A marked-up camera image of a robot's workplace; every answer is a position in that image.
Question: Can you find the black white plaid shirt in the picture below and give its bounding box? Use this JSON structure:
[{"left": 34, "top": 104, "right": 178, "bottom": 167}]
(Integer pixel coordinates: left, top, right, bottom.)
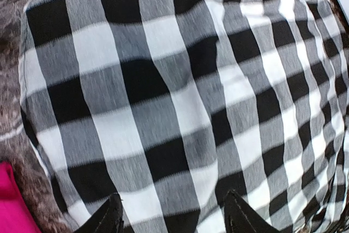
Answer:
[{"left": 19, "top": 0, "right": 348, "bottom": 232}]

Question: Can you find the folded red t-shirt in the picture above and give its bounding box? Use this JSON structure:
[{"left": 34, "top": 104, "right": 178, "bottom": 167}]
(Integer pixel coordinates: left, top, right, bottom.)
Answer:
[{"left": 1, "top": 162, "right": 40, "bottom": 233}]

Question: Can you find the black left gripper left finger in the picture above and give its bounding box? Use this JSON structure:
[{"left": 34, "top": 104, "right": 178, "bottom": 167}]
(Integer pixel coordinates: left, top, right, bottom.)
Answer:
[{"left": 74, "top": 193, "right": 124, "bottom": 233}]

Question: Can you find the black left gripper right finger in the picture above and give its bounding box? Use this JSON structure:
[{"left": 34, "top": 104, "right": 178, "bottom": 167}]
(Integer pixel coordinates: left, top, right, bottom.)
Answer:
[{"left": 224, "top": 190, "right": 279, "bottom": 233}]

